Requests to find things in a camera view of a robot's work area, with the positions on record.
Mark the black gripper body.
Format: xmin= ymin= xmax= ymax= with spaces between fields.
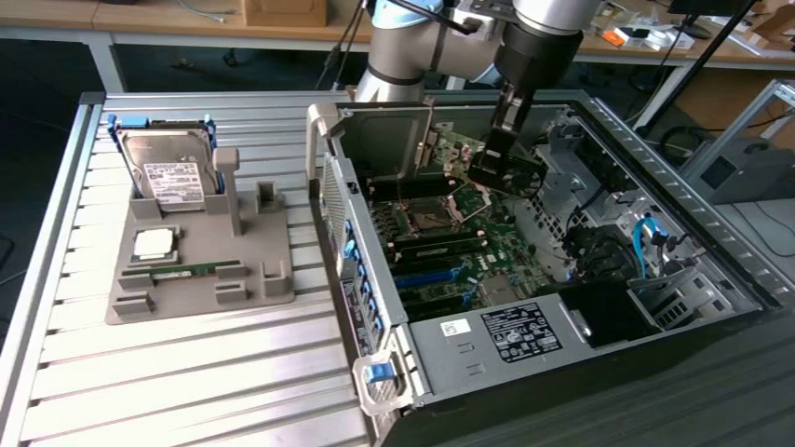
xmin=493 ymin=20 xmax=585 ymax=92

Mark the green graphics card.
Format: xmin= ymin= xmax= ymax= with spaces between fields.
xmin=414 ymin=96 xmax=549 ymax=200

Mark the silver socket cover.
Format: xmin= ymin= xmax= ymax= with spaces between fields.
xmin=440 ymin=182 xmax=497 ymax=224

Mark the open black PC case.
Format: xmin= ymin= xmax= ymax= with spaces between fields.
xmin=306 ymin=90 xmax=795 ymax=447

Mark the CPU socket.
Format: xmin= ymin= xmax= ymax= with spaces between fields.
xmin=401 ymin=198 xmax=461 ymax=235

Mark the black monitor with stand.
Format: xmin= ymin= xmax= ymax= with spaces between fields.
xmin=666 ymin=0 xmax=713 ymax=39

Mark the green motherboard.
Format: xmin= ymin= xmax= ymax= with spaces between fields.
xmin=365 ymin=183 xmax=553 ymax=323

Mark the black slanted pole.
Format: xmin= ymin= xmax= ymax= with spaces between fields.
xmin=632 ymin=0 xmax=764 ymax=136

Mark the RAM stick with label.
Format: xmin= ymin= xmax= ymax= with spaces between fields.
xmin=396 ymin=241 xmax=489 ymax=263

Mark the blue expansion slot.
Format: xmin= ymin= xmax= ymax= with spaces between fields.
xmin=393 ymin=267 xmax=474 ymax=289

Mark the silver chipset heat sink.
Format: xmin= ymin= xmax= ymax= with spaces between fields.
xmin=476 ymin=278 xmax=521 ymax=305

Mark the brown cardboard piece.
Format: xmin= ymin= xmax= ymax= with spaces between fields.
xmin=749 ymin=0 xmax=795 ymax=47

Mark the grey metal cabinet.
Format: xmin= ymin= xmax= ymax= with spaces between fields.
xmin=678 ymin=136 xmax=795 ymax=206

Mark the brown cardboard box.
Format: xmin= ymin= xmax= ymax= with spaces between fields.
xmin=244 ymin=0 xmax=329 ymax=28

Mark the silver disk bay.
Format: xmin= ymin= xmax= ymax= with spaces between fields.
xmin=624 ymin=265 xmax=725 ymax=332

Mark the grey power supply unit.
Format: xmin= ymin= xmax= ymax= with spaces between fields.
xmin=406 ymin=297 xmax=598 ymax=398

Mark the hard disk with blue carrier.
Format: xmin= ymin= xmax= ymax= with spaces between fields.
xmin=105 ymin=113 xmax=225 ymax=214

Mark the green bare RAM stick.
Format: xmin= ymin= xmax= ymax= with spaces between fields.
xmin=120 ymin=260 xmax=244 ymax=279

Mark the silver CPU chip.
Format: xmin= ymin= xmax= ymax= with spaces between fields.
xmin=130 ymin=226 xmax=182 ymax=264

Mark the grey plastic parts rack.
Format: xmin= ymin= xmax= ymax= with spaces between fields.
xmin=104 ymin=147 xmax=297 ymax=326

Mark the wooden desk white frame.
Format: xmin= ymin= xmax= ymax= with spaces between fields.
xmin=0 ymin=0 xmax=373 ymax=94
xmin=573 ymin=0 xmax=795 ymax=129

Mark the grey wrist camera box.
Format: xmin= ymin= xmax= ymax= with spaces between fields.
xmin=437 ymin=0 xmax=514 ymax=36

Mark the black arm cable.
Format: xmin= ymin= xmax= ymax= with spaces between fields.
xmin=313 ymin=0 xmax=369 ymax=90

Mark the black wire bundle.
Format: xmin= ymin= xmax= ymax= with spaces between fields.
xmin=561 ymin=225 xmax=644 ymax=283

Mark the blue wire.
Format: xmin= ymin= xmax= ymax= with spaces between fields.
xmin=630 ymin=217 xmax=670 ymax=281

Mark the aluminium profile frame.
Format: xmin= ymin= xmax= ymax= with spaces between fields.
xmin=729 ymin=77 xmax=795 ymax=141

